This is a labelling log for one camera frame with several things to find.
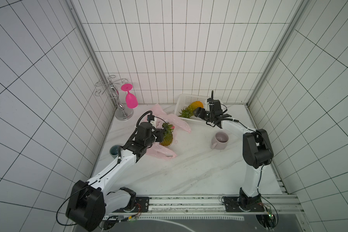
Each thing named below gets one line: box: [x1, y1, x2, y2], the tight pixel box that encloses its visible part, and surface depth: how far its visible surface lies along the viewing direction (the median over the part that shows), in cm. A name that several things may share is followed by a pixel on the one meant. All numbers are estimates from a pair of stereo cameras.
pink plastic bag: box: [145, 103, 191, 159], surface depth 86 cm
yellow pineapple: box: [178, 101, 204, 119], surface depth 108 cm
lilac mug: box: [210, 131, 230, 151], surface depth 94 cm
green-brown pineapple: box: [159, 122, 174, 146], surface depth 86 cm
